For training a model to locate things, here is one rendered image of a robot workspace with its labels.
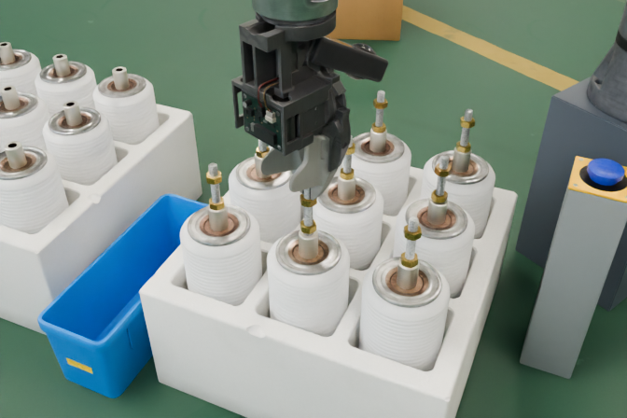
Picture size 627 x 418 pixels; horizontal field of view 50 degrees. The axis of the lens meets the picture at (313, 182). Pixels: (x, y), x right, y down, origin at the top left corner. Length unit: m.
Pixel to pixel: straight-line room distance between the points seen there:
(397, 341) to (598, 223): 0.28
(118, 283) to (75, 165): 0.19
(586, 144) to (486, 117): 0.55
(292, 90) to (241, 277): 0.29
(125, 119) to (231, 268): 0.40
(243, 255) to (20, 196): 0.33
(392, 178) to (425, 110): 0.63
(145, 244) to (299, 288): 0.40
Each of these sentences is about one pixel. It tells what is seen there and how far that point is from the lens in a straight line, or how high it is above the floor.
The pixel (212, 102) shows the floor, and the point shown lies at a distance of 1.59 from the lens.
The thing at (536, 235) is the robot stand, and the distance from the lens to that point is 1.16.
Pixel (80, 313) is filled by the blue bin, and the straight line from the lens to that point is 1.02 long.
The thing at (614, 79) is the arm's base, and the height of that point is 0.35.
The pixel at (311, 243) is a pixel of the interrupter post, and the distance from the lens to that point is 0.76.
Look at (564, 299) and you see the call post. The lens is 0.94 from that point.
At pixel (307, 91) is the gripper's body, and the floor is 0.48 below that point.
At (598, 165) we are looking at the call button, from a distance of 0.85.
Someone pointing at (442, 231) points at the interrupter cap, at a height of 0.25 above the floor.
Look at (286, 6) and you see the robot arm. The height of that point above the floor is 0.57.
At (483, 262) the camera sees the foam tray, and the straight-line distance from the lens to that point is 0.90.
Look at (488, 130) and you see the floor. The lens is 1.51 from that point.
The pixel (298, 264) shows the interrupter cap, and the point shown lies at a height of 0.25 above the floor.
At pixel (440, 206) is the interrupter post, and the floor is 0.28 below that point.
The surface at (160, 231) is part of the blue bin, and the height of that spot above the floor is 0.07.
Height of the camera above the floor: 0.78
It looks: 37 degrees down
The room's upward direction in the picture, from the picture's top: straight up
